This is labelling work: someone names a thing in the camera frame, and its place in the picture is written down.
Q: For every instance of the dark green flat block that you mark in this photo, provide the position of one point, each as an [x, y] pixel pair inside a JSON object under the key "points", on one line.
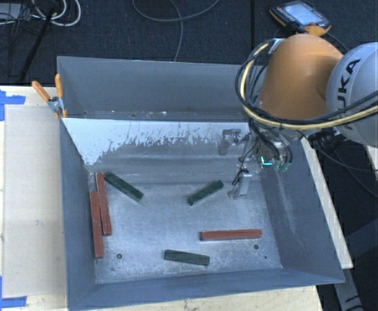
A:
{"points": [[206, 192], [124, 187], [186, 257]]}

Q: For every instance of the pale wood flat board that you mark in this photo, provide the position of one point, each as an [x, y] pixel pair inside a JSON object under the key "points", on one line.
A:
{"points": [[30, 199]]}

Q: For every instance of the red-brown flat block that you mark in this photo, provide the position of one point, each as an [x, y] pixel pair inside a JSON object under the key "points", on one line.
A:
{"points": [[230, 234], [104, 206], [96, 225]]}

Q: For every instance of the grey metal bin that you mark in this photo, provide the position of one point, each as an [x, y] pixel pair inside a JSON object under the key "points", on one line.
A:
{"points": [[182, 219]]}

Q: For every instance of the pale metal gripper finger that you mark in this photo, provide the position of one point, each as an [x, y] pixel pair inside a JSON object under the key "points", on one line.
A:
{"points": [[227, 141], [242, 185]]}

